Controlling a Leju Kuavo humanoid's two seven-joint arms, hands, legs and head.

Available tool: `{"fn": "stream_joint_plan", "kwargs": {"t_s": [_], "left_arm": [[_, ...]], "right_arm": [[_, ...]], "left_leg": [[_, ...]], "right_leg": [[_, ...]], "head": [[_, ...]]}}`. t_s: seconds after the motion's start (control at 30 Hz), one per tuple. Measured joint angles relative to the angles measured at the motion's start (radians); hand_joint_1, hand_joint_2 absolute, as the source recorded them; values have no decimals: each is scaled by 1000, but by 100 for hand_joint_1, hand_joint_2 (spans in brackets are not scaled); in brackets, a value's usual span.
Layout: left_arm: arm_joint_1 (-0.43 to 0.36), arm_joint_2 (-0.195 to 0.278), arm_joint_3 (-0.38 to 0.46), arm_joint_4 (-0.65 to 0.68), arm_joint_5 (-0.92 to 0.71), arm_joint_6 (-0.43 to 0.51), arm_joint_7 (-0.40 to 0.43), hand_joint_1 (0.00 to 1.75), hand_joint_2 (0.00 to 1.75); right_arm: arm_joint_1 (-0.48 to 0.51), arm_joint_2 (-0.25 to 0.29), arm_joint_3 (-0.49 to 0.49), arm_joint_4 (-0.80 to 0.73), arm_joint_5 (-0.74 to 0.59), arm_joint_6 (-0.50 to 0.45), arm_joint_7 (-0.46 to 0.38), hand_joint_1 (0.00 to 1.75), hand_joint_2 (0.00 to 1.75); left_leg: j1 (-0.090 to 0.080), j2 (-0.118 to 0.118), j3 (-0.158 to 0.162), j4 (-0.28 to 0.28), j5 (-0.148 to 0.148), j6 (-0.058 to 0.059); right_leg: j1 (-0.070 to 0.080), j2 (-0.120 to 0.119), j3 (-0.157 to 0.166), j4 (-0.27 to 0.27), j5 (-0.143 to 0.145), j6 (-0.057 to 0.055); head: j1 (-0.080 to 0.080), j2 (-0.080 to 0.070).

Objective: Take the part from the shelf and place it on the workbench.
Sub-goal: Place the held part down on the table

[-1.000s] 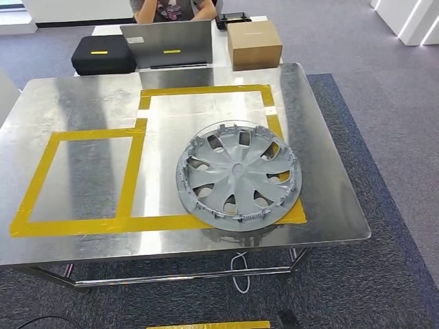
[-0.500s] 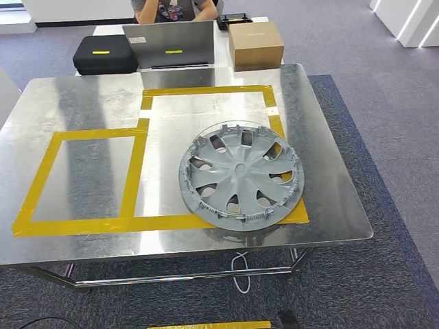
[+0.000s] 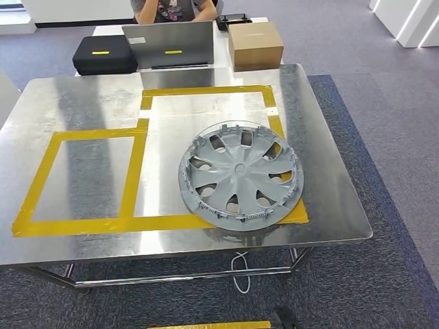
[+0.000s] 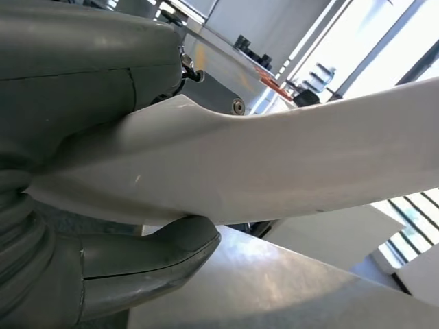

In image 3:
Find brown cardboard box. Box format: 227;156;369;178
227;21;285;73

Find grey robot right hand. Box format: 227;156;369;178
272;308;300;329

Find black zip case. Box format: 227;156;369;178
72;35;139;77

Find person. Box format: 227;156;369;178
130;0;218;25

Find large white display stand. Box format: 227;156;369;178
369;0;439;49

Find white cable under workbench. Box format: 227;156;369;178
230;252;252;295

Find stainless steel workbench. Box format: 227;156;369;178
0;63;374;291

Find black plastic tray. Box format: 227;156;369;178
215;12;254;32

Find yellow tape on workbench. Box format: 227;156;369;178
11;84;310;239

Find white table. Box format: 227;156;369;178
75;17;286;77

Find grey plastic wheel hubcap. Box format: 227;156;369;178
178;120;305;233

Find grey laptop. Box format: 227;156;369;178
122;20;215;71

